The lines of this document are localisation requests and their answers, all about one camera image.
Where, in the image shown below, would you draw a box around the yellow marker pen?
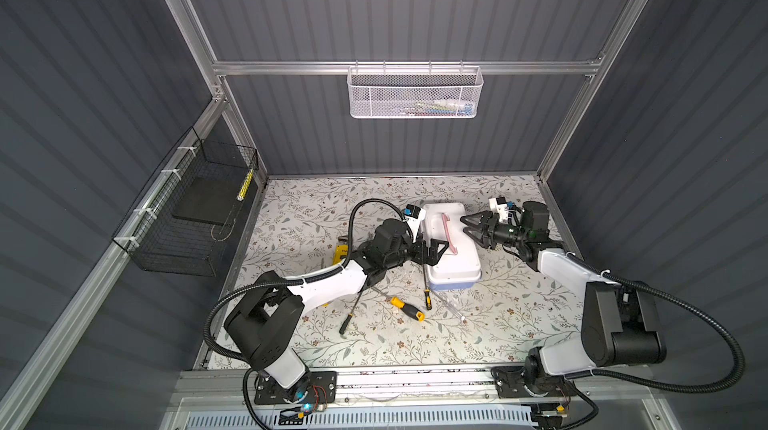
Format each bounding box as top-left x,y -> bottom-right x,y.
236,168 -> 255,201

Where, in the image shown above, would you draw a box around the white blue tool box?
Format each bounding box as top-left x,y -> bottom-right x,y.
421,202 -> 482,291

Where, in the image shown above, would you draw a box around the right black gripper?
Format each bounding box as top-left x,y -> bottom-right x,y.
461,212 -> 527,250

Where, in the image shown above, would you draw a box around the white wire mesh basket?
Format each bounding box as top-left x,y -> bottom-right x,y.
346,66 -> 484,119

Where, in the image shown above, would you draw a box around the slim yellow black screwdriver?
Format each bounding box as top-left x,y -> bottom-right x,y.
422,264 -> 432,310

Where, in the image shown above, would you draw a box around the yellow black handled screwdriver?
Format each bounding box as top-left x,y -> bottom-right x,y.
371,286 -> 425,322

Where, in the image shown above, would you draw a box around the floral table mat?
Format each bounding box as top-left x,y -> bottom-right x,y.
237,175 -> 582,367

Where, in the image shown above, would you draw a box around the yellow pipe wrench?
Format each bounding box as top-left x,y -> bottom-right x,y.
332,236 -> 349,265

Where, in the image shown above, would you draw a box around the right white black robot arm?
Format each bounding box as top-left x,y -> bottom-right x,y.
460,201 -> 666,397

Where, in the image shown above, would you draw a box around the clear handled screwdriver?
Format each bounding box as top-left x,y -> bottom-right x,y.
432,291 -> 467,324

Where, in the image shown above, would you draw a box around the black pad in basket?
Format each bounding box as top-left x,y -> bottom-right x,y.
171,177 -> 244,225

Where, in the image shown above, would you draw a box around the black wire basket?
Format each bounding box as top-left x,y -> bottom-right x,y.
113,129 -> 260,277

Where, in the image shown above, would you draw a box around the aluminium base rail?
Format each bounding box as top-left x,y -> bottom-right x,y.
164,363 -> 669,419

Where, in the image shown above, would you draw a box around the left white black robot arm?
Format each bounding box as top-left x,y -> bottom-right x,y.
223,219 -> 449,403

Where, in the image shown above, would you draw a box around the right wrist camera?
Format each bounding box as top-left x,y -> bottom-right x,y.
489,196 -> 510,223

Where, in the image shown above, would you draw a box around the thin black screwdriver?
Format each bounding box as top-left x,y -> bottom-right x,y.
339,283 -> 366,335

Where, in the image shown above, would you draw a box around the left black corrugated cable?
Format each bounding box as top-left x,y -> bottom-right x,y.
202,197 -> 409,430

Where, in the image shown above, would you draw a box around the pens in white basket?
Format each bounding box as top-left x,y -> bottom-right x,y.
392,100 -> 476,118

